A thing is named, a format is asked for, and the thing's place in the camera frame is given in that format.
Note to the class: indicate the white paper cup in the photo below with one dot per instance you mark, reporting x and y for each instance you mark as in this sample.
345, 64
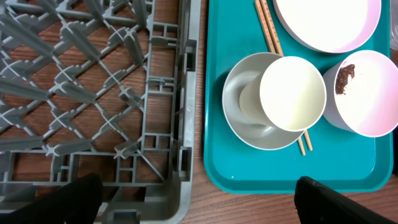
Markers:
289, 94

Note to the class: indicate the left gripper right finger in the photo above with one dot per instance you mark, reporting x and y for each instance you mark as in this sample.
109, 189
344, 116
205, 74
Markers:
317, 203

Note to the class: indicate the clear plastic bin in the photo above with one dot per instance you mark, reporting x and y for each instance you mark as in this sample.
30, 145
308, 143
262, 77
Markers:
394, 24

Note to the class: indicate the grey dishwasher rack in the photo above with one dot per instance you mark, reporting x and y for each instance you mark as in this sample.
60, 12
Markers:
49, 49

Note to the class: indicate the large white plate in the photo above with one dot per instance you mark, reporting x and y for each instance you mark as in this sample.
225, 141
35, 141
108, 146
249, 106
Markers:
330, 26

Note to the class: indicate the wooden chopstick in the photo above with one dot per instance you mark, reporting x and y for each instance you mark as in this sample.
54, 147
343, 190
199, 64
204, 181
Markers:
278, 49
264, 28

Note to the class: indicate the small white bowl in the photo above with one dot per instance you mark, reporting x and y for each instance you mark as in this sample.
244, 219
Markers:
362, 94

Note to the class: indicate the grey bowl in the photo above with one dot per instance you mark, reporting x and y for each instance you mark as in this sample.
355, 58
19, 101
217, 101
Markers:
253, 134

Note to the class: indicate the wooden chopstick right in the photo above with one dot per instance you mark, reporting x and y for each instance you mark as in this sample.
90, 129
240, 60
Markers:
278, 49

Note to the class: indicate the wooden chopstick left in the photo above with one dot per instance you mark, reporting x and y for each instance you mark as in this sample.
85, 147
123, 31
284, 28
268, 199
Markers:
264, 28

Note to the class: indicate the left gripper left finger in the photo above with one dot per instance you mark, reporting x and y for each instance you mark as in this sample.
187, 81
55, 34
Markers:
77, 202

